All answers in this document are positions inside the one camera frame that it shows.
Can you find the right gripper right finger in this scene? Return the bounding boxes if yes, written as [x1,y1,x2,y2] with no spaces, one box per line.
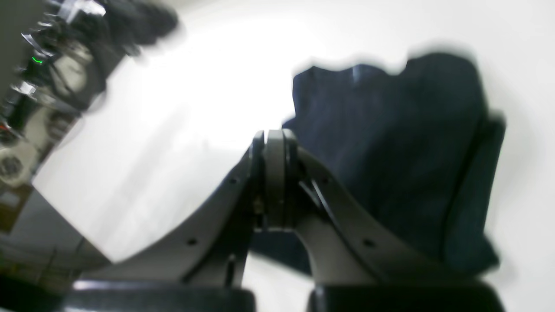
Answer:
[265,130,504,312]

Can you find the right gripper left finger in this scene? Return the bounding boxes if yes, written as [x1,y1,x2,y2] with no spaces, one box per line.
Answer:
[58,131,265,312]

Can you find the black T-shirt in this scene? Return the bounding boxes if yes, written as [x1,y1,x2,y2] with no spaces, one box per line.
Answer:
[249,53,507,278]

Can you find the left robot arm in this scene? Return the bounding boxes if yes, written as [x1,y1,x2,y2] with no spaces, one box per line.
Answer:
[1,0,179,188]

